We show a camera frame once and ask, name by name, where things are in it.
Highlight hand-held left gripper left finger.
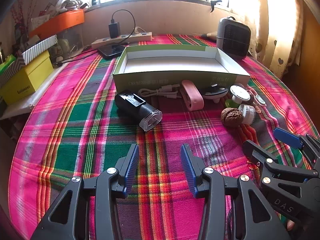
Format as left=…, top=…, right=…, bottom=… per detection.
left=30, top=144, right=140, bottom=240

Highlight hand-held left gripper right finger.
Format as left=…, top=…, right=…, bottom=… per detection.
left=180, top=144, right=292, bottom=240

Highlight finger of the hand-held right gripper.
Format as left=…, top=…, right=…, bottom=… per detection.
left=242, top=140, right=319, bottom=200
left=273, top=127, right=320, bottom=165

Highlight white ribbed round cap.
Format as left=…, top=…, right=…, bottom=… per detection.
left=237, top=104, right=256, bottom=125

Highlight smooth brown walnut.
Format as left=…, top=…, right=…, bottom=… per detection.
left=220, top=107, right=243, bottom=128

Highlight pink keychain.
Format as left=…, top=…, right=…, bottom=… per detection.
left=246, top=87, right=268, bottom=113

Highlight black bike light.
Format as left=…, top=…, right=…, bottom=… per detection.
left=114, top=90, right=163, bottom=132

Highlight green spool with white disc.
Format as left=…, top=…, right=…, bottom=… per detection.
left=226, top=85, right=250, bottom=107

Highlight black oval key fob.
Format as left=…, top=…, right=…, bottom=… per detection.
left=201, top=84, right=228, bottom=103

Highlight pink oval case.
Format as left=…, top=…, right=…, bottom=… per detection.
left=180, top=79, right=205, bottom=111

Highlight white usb cable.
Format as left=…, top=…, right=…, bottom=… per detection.
left=138, top=83, right=182, bottom=100

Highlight green cardboard box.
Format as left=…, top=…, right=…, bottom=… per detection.
left=112, top=44, right=251, bottom=93

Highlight plaid tablecloth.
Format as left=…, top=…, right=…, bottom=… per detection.
left=7, top=33, right=315, bottom=240

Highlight heart print curtain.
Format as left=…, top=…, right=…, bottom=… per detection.
left=246, top=0, right=304, bottom=75

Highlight grey portable heater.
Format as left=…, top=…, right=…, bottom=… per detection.
left=216, top=17, right=252, bottom=60

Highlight black smartphone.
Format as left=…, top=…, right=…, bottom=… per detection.
left=97, top=44, right=127, bottom=60

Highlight beige pointed object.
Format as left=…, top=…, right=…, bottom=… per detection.
left=201, top=31, right=219, bottom=40

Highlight white shelf board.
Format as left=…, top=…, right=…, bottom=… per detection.
left=0, top=62, right=68, bottom=120

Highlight beige power strip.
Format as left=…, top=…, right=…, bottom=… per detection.
left=91, top=32, right=153, bottom=50

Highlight yellow box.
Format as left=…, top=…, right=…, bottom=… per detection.
left=0, top=50, right=55, bottom=105

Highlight clear container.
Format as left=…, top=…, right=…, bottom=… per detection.
left=49, top=26, right=84, bottom=60

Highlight grey striped box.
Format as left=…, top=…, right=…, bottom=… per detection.
left=22, top=35, right=58, bottom=65

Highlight chevron pattern box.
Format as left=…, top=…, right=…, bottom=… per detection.
left=0, top=56, right=25, bottom=88

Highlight orange box lid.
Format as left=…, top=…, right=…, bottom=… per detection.
left=29, top=9, right=85, bottom=39

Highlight green packet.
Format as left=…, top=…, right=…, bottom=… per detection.
left=0, top=56, right=17, bottom=72

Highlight pile of papers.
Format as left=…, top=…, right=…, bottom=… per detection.
left=37, top=0, right=88, bottom=15

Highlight red flower branches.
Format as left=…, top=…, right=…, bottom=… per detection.
left=10, top=0, right=38, bottom=45

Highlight thin black cable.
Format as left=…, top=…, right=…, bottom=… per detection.
left=54, top=45, right=99, bottom=67

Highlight black charger with cable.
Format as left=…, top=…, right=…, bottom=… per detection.
left=108, top=9, right=137, bottom=46

